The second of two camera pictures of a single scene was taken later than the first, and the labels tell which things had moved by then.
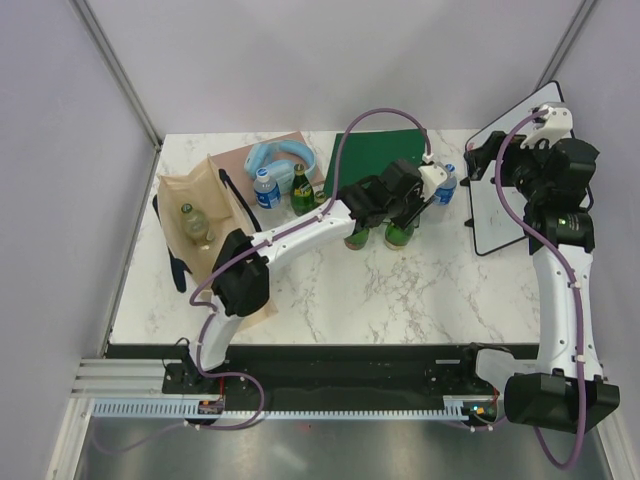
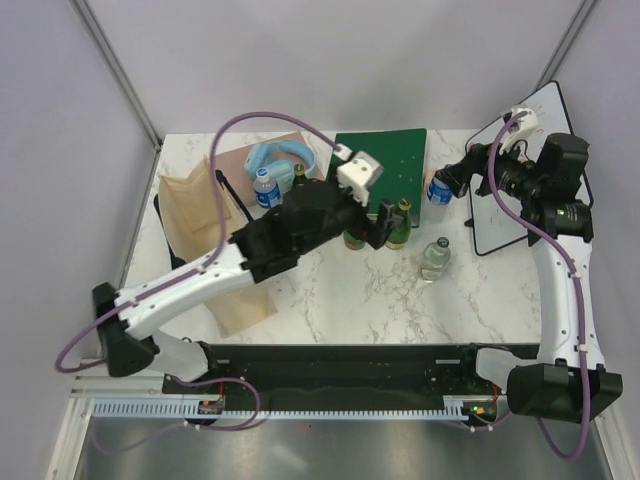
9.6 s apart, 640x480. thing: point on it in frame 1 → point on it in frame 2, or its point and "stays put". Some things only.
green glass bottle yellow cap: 196,224 → 436,258
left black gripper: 419,206 → 376,233
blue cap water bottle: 446,192 stays put
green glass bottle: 357,240 stays put
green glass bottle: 396,237 stays put
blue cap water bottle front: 267,191 stays put
